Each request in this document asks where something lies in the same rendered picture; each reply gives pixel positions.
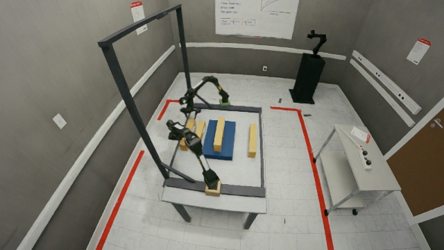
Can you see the brown cardboard carton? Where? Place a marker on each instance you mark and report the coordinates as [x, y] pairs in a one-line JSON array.
[[201, 129], [191, 125], [252, 140], [219, 134]]

